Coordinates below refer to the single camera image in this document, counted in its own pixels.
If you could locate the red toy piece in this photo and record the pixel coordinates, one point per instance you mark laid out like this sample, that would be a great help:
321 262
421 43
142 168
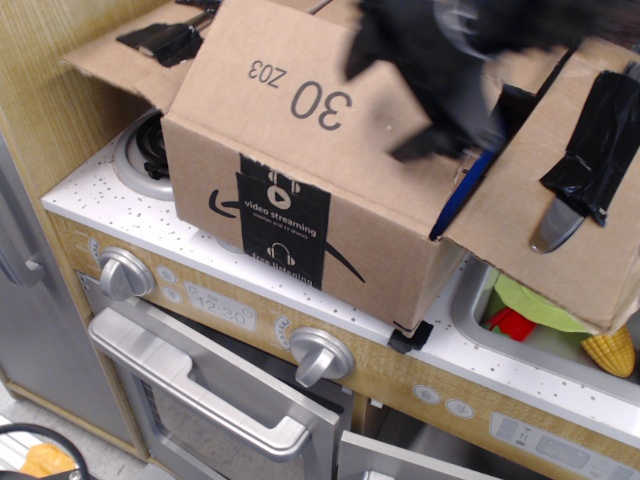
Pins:
509 323

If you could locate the silver oven door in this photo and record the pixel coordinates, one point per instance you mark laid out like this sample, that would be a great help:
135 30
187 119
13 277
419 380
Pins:
208 413

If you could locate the wooden toy kitchen unit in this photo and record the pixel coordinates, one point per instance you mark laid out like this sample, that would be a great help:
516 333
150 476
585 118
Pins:
57 124

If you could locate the silver knife on right flap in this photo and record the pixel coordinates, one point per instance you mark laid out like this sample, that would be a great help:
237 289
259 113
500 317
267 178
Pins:
555 227

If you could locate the orange object bottom left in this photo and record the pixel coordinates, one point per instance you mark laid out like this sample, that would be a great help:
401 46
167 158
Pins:
43 460

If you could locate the green plastic plate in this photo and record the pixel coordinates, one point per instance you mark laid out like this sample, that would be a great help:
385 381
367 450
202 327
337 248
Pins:
535 307

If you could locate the silver stove knob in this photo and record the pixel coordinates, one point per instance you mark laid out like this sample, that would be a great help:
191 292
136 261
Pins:
123 275
320 356

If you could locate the silver toy sink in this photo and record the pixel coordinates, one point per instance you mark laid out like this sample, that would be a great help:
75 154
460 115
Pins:
550 350

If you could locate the yellow toy corn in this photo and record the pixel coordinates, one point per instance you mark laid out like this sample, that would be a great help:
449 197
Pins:
614 353

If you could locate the grey toy refrigerator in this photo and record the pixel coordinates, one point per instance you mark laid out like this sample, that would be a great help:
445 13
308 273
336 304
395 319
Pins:
46 354

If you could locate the blue u-shaped tube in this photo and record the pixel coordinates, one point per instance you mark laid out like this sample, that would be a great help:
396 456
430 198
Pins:
464 191

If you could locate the black tape on right flap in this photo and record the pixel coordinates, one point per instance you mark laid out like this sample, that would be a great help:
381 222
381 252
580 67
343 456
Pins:
600 145

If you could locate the black tape on left flap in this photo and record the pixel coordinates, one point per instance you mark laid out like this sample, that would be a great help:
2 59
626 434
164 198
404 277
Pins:
168 44

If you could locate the silver toy stove burner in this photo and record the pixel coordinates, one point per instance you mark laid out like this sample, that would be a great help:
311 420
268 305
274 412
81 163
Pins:
140 160

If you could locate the large brown cardboard box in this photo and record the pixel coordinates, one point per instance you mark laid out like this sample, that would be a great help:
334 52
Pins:
272 150

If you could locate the black block under box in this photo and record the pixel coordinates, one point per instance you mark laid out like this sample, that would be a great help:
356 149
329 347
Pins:
404 344

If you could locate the left silver stove knob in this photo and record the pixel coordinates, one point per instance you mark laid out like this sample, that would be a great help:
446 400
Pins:
123 275

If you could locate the silver dishwasher door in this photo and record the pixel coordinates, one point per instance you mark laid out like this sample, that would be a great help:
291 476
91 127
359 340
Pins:
362 457

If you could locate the black tape on flap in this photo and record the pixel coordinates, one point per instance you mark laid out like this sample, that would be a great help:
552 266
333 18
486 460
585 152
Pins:
600 145
168 44

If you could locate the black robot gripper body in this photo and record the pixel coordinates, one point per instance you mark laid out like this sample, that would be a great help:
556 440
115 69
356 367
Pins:
440 49

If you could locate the right silver stove knob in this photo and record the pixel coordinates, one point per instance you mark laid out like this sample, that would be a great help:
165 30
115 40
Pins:
320 356

